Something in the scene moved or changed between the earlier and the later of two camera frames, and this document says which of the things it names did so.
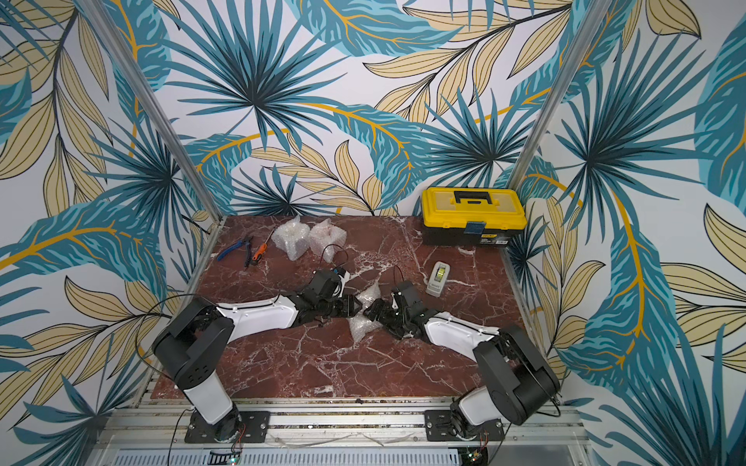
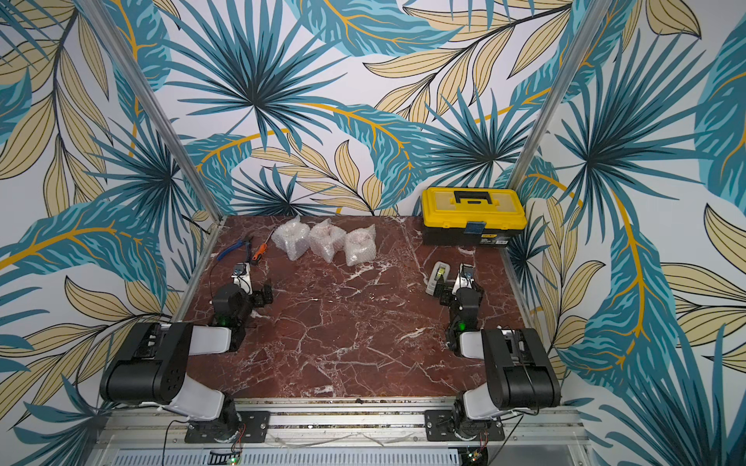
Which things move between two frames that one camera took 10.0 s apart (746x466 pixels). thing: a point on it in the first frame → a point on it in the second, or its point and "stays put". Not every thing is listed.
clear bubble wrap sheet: [291, 238] stays put
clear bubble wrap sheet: [359, 324] → [360, 245]
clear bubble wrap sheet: [326, 239] stays put
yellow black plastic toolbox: [467, 216] stays put
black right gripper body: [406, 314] → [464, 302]
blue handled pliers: [244, 242] stays put
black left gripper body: [335, 307] → [257, 300]
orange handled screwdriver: [262, 249] stays put
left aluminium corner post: [103, 21] stays put
